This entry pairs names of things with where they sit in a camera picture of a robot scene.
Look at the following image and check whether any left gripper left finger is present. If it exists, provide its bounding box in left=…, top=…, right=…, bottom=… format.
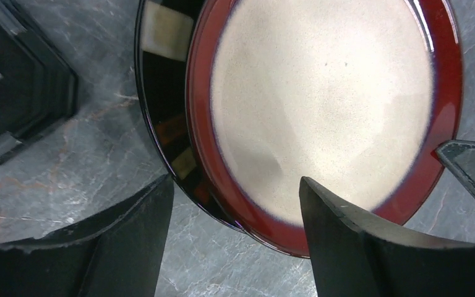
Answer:
left=0, top=175, right=174, bottom=296

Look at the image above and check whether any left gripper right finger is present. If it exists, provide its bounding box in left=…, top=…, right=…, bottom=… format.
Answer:
left=299, top=177, right=475, bottom=296

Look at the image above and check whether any red rim beige plate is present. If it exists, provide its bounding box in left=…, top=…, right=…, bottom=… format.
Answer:
left=185, top=1, right=463, bottom=258

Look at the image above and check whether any dark brown bottom plate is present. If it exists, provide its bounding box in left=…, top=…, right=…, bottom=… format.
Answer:
left=134, top=1, right=242, bottom=232

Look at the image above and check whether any black poker chip case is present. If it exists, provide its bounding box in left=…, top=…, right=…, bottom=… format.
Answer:
left=0, top=1, right=79, bottom=165

